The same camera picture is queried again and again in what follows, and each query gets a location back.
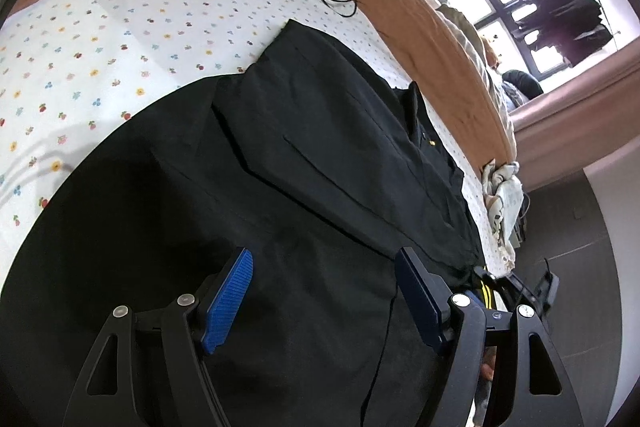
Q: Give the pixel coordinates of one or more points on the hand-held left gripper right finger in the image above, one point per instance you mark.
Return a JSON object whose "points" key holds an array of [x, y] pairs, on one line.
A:
{"points": [[417, 302]]}

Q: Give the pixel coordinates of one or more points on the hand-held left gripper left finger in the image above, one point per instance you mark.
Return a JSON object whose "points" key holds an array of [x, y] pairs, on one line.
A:
{"points": [[230, 302]]}

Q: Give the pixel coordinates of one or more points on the black large garment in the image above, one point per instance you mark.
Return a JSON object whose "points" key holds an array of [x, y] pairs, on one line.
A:
{"points": [[300, 157]]}

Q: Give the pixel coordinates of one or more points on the pale fringed blanket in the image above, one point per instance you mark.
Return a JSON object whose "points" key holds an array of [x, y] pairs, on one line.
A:
{"points": [[502, 207]]}

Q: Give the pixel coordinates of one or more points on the pink curtain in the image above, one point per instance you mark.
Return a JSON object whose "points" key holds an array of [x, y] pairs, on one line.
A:
{"points": [[575, 132]]}

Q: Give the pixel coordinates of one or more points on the dark grey cushion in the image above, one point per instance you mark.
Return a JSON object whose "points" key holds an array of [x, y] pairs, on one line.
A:
{"points": [[520, 84]]}

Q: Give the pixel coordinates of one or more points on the window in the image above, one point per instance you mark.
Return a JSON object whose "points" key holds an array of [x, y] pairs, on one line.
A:
{"points": [[545, 62]]}

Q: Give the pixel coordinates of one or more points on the orange blanket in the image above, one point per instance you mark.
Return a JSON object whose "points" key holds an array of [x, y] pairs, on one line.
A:
{"points": [[425, 57]]}

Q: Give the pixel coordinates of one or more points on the beige comforter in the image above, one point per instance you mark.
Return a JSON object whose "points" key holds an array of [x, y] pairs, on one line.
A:
{"points": [[470, 37]]}

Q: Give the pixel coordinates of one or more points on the white floral bed sheet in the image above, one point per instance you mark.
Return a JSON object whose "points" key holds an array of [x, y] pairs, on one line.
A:
{"points": [[150, 32]]}

